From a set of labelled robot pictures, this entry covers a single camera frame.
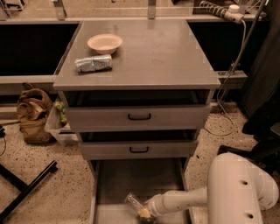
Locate grey middle drawer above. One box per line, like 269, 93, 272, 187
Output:
80, 129, 198, 160

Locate brown paper bag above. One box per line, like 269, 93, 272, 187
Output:
17, 82, 53, 144

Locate clear plastic water bottle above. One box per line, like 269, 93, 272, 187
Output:
124, 192, 156, 224

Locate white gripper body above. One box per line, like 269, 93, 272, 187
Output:
145, 194, 167, 217

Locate grey cable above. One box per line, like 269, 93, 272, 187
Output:
204, 18, 248, 137

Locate white corrugated hose fixture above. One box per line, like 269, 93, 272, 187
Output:
199, 0, 243, 24

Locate grey top drawer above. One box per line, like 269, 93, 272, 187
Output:
66, 90, 211, 132

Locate beige paper bowl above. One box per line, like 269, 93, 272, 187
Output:
87, 34, 123, 54

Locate grey bottom drawer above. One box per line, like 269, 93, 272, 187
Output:
91, 158, 186, 224

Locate clear plastic bin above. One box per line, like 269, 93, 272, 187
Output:
45, 99, 78, 145

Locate grey drawer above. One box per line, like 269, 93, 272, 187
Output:
66, 90, 211, 132
91, 158, 186, 224
80, 129, 198, 160

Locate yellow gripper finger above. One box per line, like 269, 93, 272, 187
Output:
137, 206, 151, 219

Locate black office chair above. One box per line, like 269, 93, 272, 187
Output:
218, 87, 280, 174

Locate black stand legs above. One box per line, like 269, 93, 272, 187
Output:
0, 160, 58, 224

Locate grey drawer cabinet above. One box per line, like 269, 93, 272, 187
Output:
53, 19, 220, 165

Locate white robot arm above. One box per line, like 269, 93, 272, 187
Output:
138, 153, 279, 224

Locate silver foil snack bag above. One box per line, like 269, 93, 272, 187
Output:
75, 54, 112, 73

